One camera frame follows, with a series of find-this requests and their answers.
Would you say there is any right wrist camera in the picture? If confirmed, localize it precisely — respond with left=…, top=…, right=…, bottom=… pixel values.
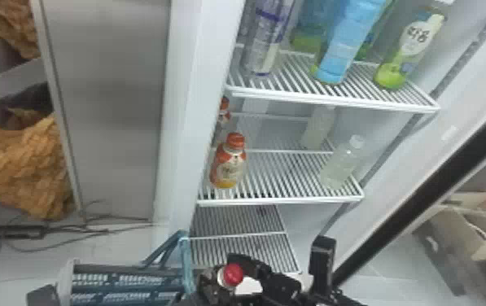
left=308, top=234, right=338, bottom=297

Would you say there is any black cable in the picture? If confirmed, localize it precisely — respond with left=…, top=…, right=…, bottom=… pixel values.
left=0, top=199, right=155, bottom=277

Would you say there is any clear bottle blue label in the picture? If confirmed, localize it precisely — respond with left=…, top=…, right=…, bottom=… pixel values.
left=239, top=0, right=296, bottom=77

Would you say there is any clear bottle white cap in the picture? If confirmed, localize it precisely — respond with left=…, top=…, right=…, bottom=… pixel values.
left=319, top=134, right=367, bottom=190

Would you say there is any fridge door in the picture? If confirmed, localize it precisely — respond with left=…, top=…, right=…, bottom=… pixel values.
left=326, top=0, right=486, bottom=288

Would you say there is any orange bottle red cap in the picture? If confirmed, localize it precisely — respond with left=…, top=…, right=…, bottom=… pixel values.
left=214, top=96, right=233, bottom=144
left=208, top=132, right=248, bottom=190

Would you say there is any blue basket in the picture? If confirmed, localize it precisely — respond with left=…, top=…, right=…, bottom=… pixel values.
left=26, top=229, right=198, bottom=306

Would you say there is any orange mesh sack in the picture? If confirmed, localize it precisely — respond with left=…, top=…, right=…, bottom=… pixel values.
left=0, top=0, right=42, bottom=61
left=0, top=108, right=76, bottom=221

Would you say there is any white bottle red cap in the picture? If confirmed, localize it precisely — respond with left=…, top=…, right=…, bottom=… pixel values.
left=216, top=262, right=265, bottom=297

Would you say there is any white fridge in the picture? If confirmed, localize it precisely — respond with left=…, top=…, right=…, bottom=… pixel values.
left=29, top=0, right=486, bottom=277

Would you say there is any green bottle white label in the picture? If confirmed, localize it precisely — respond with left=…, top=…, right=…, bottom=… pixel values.
left=372, top=5, right=448, bottom=90

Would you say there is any cardboard box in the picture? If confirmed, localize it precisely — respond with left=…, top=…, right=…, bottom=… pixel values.
left=412, top=190, right=486, bottom=306

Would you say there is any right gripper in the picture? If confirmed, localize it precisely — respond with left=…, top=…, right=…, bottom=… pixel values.
left=196, top=252, right=313, bottom=306

